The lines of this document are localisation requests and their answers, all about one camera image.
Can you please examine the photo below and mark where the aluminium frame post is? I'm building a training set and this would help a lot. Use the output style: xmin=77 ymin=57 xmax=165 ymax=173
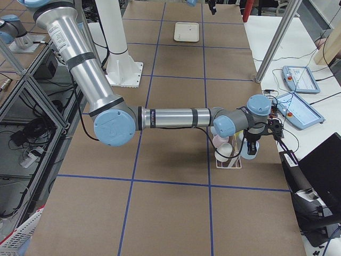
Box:
xmin=255 ymin=0 xmax=302 ymax=84

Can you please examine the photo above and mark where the cream plastic tray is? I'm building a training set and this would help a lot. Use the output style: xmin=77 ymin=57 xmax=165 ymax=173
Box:
xmin=173 ymin=22 xmax=200 ymax=43

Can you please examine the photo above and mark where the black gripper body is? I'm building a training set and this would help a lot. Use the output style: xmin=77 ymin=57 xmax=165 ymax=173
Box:
xmin=243 ymin=127 xmax=268 ymax=145

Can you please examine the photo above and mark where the pink plastic cup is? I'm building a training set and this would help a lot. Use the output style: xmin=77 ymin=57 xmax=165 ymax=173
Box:
xmin=212 ymin=135 xmax=229 ymax=148

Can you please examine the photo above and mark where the white wire cup rack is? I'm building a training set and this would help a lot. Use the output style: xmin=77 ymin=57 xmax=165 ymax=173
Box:
xmin=215 ymin=135 xmax=242 ymax=169

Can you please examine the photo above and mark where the blue teach pendant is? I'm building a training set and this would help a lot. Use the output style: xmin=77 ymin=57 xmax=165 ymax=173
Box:
xmin=282 ymin=66 xmax=320 ymax=94
xmin=272 ymin=92 xmax=325 ymax=130

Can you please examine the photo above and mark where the far blue teach pendant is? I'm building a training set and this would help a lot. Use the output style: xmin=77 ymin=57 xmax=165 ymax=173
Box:
xmin=282 ymin=66 xmax=320 ymax=94

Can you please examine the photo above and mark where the light blue plastic cup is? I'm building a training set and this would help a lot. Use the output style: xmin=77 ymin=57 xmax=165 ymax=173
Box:
xmin=210 ymin=126 xmax=217 ymax=136

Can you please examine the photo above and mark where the near blue teach pendant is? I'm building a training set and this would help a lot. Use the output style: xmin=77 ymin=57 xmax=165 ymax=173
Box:
xmin=272 ymin=92 xmax=325 ymax=130

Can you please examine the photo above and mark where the white perforated basket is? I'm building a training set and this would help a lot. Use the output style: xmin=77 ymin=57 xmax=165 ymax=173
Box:
xmin=1 ymin=205 xmax=45 ymax=255

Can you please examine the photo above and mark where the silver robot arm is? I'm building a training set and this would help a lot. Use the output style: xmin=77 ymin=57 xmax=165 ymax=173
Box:
xmin=22 ymin=1 xmax=271 ymax=155
xmin=186 ymin=0 xmax=197 ymax=7

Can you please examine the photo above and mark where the red cylinder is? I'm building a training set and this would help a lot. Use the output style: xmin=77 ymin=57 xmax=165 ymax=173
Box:
xmin=242 ymin=0 xmax=254 ymax=23

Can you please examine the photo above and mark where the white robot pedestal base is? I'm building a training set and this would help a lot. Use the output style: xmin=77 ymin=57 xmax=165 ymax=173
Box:
xmin=95 ymin=0 xmax=143 ymax=87

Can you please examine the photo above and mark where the pale green plastic cup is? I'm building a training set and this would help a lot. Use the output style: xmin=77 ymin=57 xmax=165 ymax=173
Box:
xmin=215 ymin=142 xmax=233 ymax=162

